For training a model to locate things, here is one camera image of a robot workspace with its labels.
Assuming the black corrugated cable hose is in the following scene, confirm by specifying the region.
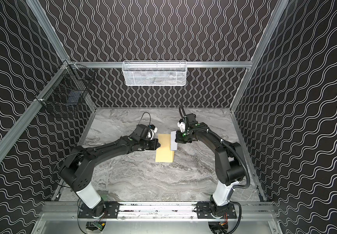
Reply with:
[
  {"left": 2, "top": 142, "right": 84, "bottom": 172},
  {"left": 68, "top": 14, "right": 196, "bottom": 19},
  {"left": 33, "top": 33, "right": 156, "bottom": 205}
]
[{"left": 178, "top": 105, "right": 251, "bottom": 189}]

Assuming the aluminium corner post right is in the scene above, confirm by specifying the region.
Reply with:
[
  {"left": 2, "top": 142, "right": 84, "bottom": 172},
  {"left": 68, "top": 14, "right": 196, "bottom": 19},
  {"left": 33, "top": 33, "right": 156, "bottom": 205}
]
[{"left": 230, "top": 0, "right": 289, "bottom": 113}]

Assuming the aluminium left side rail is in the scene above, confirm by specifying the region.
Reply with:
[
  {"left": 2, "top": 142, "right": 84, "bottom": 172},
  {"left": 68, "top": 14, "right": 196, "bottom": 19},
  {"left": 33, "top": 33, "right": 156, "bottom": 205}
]
[{"left": 0, "top": 61, "right": 69, "bottom": 164}]

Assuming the aluminium corner post left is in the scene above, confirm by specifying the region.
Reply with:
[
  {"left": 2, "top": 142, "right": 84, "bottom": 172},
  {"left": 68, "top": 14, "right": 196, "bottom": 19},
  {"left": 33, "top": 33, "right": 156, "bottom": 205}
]
[{"left": 26, "top": 0, "right": 70, "bottom": 61}]

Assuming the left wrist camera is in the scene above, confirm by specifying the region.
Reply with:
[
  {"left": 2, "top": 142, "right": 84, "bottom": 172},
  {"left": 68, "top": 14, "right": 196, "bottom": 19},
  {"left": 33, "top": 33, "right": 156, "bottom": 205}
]
[{"left": 147, "top": 125, "right": 158, "bottom": 140}]

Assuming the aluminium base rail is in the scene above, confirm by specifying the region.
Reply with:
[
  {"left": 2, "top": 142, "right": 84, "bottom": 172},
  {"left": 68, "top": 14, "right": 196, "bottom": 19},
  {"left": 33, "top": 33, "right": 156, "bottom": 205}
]
[{"left": 40, "top": 201, "right": 276, "bottom": 221}]

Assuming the aluminium corner post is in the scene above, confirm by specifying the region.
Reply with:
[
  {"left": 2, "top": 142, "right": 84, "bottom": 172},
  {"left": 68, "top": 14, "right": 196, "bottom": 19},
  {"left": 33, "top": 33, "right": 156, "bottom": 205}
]
[
  {"left": 230, "top": 0, "right": 289, "bottom": 113},
  {"left": 26, "top": 0, "right": 70, "bottom": 61}
]

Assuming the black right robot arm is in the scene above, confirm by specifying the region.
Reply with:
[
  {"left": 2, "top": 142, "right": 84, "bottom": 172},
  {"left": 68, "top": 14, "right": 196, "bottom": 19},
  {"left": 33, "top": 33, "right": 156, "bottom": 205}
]
[{"left": 175, "top": 113, "right": 250, "bottom": 207}]

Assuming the white wire basket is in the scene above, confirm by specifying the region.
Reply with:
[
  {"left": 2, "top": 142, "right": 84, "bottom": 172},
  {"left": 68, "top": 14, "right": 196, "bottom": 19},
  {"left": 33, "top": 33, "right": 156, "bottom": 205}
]
[{"left": 122, "top": 60, "right": 188, "bottom": 86}]

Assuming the blue floral letter paper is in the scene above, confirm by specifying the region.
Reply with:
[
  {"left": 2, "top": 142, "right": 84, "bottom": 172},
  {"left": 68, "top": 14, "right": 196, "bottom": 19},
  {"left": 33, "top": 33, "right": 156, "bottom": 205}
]
[{"left": 170, "top": 131, "right": 178, "bottom": 151}]

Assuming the aluminium back crossbar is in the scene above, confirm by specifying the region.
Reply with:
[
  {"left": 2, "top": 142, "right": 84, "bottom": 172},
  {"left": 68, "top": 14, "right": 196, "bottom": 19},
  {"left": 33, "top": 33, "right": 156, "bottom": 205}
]
[{"left": 71, "top": 61, "right": 252, "bottom": 69}]

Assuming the tan kraft envelope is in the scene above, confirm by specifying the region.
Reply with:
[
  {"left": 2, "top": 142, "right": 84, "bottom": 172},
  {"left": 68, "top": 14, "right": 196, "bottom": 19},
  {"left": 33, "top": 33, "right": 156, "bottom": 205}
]
[{"left": 155, "top": 134, "right": 174, "bottom": 163}]

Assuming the black wire basket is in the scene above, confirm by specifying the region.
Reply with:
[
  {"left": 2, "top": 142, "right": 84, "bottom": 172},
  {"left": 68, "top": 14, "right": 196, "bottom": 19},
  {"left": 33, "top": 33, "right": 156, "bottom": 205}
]
[{"left": 39, "top": 64, "right": 96, "bottom": 119}]

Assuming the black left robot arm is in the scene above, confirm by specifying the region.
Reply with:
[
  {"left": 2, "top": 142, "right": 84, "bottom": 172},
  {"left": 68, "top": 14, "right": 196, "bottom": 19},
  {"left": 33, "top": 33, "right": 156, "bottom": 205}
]
[{"left": 59, "top": 124, "right": 160, "bottom": 216}]

